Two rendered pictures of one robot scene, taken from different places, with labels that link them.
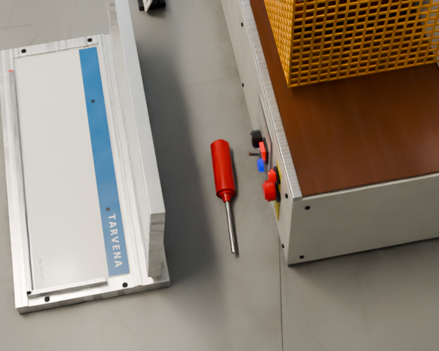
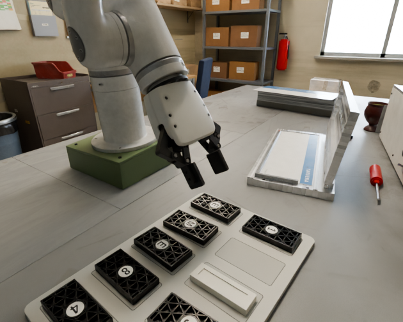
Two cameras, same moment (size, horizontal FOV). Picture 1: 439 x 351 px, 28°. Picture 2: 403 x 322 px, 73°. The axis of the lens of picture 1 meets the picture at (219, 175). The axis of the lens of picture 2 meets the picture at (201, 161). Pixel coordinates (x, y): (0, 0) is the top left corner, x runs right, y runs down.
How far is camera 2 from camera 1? 0.77 m
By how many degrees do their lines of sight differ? 41
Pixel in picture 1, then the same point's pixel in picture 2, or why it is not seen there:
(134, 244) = (317, 178)
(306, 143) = not seen: outside the picture
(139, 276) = (317, 186)
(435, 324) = not seen: outside the picture
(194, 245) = (352, 193)
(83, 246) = (290, 172)
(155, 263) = (333, 169)
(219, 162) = (375, 169)
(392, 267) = not seen: outside the picture
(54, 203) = (281, 159)
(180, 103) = (353, 158)
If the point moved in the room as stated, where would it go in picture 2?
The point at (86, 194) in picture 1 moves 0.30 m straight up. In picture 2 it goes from (297, 161) to (315, 50)
